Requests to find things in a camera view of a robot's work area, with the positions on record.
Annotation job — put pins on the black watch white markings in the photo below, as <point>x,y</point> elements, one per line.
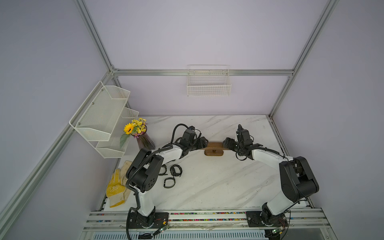
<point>176,171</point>

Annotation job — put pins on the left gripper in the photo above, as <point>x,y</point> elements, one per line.
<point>201,144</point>

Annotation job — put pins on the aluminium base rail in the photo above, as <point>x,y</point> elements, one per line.
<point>296,224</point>

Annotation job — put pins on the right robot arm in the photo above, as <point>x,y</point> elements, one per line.
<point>296,176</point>

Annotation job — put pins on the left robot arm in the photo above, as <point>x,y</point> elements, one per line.
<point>145,169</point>

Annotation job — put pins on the white wire wall basket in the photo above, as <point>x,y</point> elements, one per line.
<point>208,81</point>

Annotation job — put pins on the wooden watch stand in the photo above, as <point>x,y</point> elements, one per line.
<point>214,149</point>

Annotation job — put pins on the yellow sunflower bouquet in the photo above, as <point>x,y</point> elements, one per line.
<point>134,129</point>

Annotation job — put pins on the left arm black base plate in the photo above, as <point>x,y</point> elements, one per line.
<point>153,221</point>

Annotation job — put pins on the white two-tier mesh shelf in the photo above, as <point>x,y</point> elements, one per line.
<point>101,120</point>

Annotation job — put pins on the purple glass vase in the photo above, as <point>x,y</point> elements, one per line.
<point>144,141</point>

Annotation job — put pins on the thin black silver-face watch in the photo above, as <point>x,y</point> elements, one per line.
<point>169,183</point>

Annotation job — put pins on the black rugged strap watch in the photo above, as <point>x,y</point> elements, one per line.
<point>163,171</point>

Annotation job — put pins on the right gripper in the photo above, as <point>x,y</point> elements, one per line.
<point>227,140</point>

